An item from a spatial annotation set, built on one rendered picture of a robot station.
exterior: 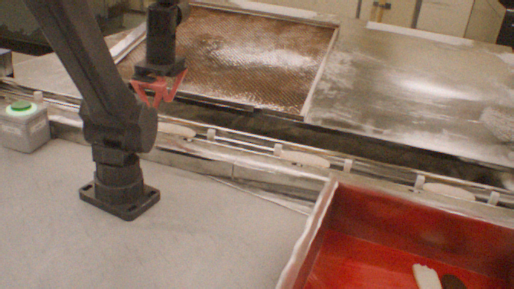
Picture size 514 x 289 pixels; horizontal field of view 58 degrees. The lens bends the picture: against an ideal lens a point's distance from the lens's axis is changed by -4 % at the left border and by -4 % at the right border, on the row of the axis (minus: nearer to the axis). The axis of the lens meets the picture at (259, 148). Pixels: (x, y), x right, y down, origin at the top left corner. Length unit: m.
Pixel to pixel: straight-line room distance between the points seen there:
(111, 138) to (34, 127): 0.26
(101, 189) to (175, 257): 0.17
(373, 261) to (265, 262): 0.17
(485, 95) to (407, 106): 0.23
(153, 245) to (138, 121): 0.19
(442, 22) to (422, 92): 3.14
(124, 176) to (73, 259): 0.16
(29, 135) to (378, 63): 0.85
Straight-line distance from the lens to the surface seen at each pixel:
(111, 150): 0.78
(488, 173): 1.14
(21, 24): 3.97
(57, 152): 1.01
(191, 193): 0.87
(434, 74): 1.30
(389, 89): 1.19
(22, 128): 1.00
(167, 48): 0.92
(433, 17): 4.31
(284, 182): 0.87
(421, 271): 0.78
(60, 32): 0.59
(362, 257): 0.78
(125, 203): 0.82
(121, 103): 0.72
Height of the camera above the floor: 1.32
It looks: 29 degrees down
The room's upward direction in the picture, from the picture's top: 6 degrees clockwise
